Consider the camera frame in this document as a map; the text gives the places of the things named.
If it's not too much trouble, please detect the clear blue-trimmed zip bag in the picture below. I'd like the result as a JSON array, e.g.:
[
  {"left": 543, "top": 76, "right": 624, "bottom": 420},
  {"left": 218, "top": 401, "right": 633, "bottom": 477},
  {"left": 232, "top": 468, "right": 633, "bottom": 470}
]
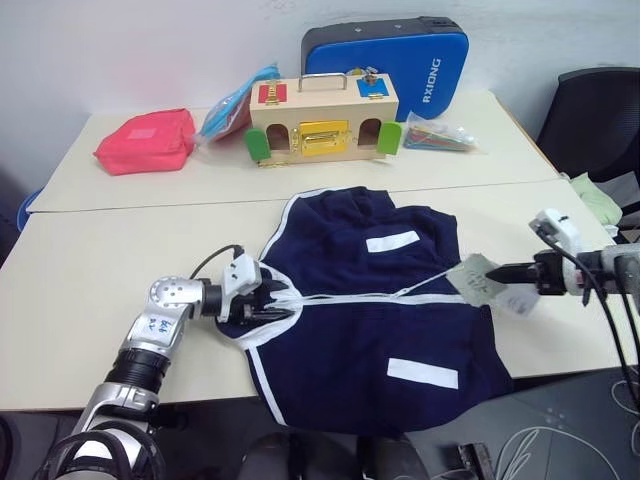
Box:
[{"left": 196, "top": 62, "right": 282, "bottom": 147}]

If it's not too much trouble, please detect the blue hard carrying case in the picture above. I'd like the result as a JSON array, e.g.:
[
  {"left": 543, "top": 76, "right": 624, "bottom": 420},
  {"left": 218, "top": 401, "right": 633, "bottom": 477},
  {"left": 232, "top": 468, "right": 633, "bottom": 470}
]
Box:
[{"left": 300, "top": 15, "right": 471, "bottom": 123}]

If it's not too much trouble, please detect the wooden lock activity box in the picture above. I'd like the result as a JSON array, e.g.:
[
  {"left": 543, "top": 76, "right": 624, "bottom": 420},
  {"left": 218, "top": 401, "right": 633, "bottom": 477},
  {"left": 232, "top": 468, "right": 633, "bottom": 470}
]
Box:
[{"left": 244, "top": 72, "right": 403, "bottom": 169}]

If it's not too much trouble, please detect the navy jacket with white trim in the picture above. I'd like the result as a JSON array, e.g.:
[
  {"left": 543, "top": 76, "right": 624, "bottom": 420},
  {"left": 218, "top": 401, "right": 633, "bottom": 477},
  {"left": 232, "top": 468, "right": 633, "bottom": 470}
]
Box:
[{"left": 218, "top": 185, "right": 516, "bottom": 435}]

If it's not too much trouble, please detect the white paper tag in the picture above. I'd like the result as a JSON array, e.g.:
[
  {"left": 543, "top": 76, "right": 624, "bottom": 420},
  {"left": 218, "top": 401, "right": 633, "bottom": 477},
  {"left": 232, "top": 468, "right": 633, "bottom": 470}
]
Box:
[{"left": 491, "top": 288, "right": 541, "bottom": 318}]

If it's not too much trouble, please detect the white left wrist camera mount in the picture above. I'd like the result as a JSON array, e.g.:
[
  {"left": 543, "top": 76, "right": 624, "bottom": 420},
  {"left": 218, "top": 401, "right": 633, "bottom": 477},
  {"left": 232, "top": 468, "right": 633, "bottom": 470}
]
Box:
[{"left": 221, "top": 252, "right": 264, "bottom": 302}]

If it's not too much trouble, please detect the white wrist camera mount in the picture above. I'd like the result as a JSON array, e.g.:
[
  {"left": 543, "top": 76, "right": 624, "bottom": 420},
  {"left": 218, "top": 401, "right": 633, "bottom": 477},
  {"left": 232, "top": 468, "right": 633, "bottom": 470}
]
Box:
[
  {"left": 528, "top": 207, "right": 585, "bottom": 297},
  {"left": 221, "top": 252, "right": 264, "bottom": 302}
]

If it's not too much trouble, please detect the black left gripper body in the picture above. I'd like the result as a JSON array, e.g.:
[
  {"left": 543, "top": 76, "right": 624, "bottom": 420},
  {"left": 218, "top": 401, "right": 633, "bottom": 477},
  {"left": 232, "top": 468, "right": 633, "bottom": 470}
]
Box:
[{"left": 217, "top": 265, "right": 275, "bottom": 327}]

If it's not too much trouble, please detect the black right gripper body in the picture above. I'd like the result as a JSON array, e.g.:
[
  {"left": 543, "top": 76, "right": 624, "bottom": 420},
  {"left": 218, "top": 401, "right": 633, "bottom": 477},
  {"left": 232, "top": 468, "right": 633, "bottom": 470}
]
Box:
[{"left": 531, "top": 251, "right": 569, "bottom": 297}]

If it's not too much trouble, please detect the blue round container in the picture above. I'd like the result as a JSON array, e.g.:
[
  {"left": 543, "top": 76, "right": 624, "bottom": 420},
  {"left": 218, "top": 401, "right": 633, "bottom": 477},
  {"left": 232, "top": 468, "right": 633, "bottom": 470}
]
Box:
[{"left": 16, "top": 189, "right": 45, "bottom": 234}]

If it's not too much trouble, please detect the red fabric pouch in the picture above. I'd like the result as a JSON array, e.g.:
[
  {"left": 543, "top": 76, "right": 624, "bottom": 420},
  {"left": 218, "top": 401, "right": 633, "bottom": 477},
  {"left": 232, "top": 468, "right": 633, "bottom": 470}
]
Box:
[{"left": 93, "top": 106, "right": 198, "bottom": 177}]

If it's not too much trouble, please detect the light green cloth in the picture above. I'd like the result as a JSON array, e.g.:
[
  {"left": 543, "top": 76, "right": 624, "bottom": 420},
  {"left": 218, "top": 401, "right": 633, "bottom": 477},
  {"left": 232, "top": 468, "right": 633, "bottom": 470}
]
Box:
[{"left": 570, "top": 171, "right": 624, "bottom": 227}]

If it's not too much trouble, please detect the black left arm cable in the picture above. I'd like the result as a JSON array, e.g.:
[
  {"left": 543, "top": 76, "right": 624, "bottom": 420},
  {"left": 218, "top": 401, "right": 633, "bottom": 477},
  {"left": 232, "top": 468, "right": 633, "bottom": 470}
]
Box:
[{"left": 188, "top": 243, "right": 245, "bottom": 281}]

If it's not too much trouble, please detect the pale green paper tag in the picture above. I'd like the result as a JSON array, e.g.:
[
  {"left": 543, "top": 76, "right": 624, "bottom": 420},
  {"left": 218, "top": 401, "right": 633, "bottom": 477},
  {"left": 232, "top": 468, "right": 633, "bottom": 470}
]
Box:
[{"left": 445, "top": 253, "right": 499, "bottom": 308}]

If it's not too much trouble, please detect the bag of coloured sticks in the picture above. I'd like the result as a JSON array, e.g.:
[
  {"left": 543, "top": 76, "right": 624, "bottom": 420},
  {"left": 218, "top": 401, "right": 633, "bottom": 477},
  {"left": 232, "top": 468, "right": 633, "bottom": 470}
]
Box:
[{"left": 401, "top": 111, "right": 482, "bottom": 154}]

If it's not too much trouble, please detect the black office chair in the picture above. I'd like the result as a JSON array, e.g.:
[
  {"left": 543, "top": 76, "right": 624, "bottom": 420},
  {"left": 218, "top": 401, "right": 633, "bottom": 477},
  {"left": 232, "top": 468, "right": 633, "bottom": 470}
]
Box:
[{"left": 535, "top": 66, "right": 640, "bottom": 212}]

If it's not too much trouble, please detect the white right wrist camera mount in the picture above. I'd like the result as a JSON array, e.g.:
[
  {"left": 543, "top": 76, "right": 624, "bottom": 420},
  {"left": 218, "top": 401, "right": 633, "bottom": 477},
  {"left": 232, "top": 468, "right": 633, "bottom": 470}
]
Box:
[{"left": 528, "top": 207, "right": 585, "bottom": 297}]

